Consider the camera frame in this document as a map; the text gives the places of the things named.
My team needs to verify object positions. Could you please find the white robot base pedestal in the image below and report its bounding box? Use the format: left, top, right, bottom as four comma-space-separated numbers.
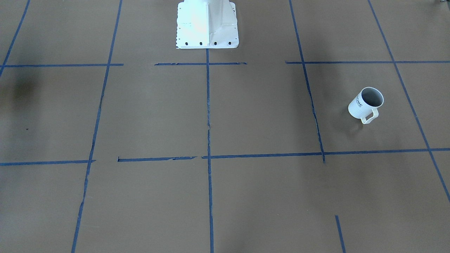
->
176, 0, 239, 49

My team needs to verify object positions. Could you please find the white mug with handle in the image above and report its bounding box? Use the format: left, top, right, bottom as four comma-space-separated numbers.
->
348, 87, 384, 124

